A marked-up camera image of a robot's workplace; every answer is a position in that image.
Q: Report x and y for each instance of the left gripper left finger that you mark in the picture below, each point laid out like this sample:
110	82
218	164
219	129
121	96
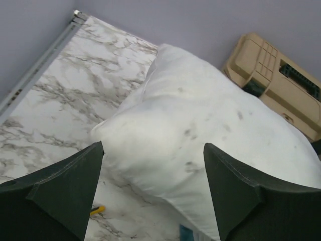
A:
53	203

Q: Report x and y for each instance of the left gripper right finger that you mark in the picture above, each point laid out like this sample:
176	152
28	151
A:
252	205

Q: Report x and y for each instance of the white pillow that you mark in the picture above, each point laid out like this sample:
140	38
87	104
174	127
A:
155	139

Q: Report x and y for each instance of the white pillowcase blue trim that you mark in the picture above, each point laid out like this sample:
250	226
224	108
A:
185	233

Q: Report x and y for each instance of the tan plastic toolbox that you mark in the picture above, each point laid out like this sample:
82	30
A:
263	71

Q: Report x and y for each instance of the yellow handled pliers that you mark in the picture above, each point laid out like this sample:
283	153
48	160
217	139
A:
97	209

